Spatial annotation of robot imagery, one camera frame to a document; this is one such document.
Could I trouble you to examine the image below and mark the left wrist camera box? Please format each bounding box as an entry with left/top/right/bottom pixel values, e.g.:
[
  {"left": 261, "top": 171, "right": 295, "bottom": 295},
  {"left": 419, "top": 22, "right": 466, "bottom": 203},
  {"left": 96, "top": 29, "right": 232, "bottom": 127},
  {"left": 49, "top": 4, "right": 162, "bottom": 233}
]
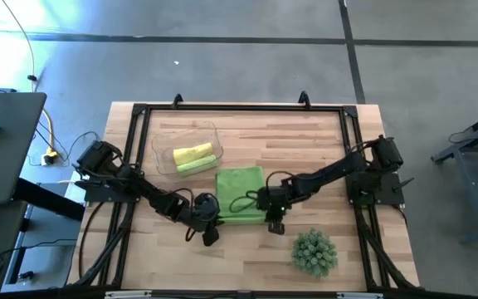
[{"left": 202, "top": 226, "right": 221, "bottom": 248}]

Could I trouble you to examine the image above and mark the grey desk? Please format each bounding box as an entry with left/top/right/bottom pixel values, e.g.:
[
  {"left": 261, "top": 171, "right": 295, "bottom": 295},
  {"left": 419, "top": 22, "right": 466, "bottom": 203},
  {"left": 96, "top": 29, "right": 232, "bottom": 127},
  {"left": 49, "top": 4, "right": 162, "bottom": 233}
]
[{"left": 0, "top": 91, "right": 48, "bottom": 208}]

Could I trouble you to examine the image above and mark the black desk beam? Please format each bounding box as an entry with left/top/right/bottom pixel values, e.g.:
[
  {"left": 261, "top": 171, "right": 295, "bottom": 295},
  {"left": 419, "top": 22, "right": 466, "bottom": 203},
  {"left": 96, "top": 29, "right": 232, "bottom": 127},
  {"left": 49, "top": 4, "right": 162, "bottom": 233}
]
[{"left": 12, "top": 177, "right": 87, "bottom": 222}]

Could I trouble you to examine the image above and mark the yellow floor cable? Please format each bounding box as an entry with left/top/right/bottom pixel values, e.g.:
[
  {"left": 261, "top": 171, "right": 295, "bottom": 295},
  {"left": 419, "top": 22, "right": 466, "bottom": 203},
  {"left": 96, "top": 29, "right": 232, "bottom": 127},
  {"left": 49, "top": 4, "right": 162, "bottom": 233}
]
[{"left": 1, "top": 0, "right": 60, "bottom": 161}]

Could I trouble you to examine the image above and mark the white edge bracket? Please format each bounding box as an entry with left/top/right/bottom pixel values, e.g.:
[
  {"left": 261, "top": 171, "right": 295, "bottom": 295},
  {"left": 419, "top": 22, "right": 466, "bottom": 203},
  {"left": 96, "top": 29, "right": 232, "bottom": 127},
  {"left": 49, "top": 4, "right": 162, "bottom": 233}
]
[
  {"left": 104, "top": 290, "right": 154, "bottom": 299},
  {"left": 336, "top": 292, "right": 384, "bottom": 299}
]

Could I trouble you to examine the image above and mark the black aluminium table frame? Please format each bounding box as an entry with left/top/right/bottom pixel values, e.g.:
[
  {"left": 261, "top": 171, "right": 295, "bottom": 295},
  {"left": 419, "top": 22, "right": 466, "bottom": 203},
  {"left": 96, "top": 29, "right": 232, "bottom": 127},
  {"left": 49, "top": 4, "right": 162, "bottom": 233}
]
[{"left": 67, "top": 102, "right": 422, "bottom": 294}]

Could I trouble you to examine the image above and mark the potted succulent plant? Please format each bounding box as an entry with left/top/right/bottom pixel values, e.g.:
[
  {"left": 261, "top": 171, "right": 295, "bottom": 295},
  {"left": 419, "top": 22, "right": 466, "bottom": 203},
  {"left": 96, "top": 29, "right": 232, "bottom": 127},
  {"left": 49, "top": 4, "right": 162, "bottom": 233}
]
[{"left": 290, "top": 227, "right": 339, "bottom": 279}]

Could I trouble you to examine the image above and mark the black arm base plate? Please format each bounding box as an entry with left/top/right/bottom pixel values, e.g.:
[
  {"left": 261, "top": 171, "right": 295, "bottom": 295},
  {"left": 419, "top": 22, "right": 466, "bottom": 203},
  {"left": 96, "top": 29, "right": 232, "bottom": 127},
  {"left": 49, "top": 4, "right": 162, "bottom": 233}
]
[
  {"left": 345, "top": 172, "right": 406, "bottom": 207},
  {"left": 75, "top": 172, "right": 143, "bottom": 204}
]

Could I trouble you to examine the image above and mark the clear plastic basket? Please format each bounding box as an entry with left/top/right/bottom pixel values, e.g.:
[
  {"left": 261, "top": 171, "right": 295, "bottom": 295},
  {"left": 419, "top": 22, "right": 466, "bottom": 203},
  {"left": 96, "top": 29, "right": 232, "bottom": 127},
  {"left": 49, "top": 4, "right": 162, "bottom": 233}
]
[{"left": 150, "top": 120, "right": 225, "bottom": 177}]

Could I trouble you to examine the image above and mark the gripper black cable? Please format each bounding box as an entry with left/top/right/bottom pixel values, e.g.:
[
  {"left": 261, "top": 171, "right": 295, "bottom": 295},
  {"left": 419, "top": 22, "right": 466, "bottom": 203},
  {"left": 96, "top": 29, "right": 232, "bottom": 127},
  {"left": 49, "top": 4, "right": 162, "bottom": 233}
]
[
  {"left": 227, "top": 169, "right": 295, "bottom": 214},
  {"left": 183, "top": 186, "right": 201, "bottom": 243}
]

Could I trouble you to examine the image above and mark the bright green microfiber towel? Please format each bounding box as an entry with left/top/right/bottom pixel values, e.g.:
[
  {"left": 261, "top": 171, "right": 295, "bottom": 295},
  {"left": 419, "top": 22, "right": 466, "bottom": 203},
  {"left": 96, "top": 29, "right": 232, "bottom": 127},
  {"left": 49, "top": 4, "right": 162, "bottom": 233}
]
[{"left": 214, "top": 165, "right": 267, "bottom": 226}]

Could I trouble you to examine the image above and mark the yellow microfiber towel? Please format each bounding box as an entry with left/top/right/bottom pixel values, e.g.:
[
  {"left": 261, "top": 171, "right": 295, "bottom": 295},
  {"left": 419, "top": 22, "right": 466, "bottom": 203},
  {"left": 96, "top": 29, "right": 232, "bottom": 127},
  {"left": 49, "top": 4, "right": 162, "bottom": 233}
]
[{"left": 172, "top": 141, "right": 215, "bottom": 167}]

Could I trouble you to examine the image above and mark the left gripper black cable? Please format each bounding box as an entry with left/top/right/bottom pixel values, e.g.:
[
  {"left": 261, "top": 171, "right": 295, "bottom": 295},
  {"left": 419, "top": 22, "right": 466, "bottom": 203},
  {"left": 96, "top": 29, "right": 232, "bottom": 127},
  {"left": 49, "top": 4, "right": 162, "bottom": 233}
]
[{"left": 183, "top": 186, "right": 201, "bottom": 243}]

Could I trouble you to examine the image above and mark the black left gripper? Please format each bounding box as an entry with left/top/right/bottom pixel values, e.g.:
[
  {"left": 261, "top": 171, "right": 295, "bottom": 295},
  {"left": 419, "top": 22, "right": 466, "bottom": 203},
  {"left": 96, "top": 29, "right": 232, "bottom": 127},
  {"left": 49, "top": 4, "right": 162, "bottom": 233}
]
[{"left": 179, "top": 192, "right": 226, "bottom": 233}]

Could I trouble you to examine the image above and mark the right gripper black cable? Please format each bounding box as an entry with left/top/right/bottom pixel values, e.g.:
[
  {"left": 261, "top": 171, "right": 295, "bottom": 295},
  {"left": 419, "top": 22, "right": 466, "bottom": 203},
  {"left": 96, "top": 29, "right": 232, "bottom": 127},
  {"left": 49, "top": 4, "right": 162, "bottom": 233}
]
[{"left": 227, "top": 169, "right": 295, "bottom": 214}]

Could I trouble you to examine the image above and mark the pale green microfiber towel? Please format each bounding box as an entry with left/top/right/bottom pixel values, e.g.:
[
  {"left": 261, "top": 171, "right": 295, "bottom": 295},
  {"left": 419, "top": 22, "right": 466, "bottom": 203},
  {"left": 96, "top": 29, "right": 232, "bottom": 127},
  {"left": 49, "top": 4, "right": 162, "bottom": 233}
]
[{"left": 176, "top": 154, "right": 219, "bottom": 174}]

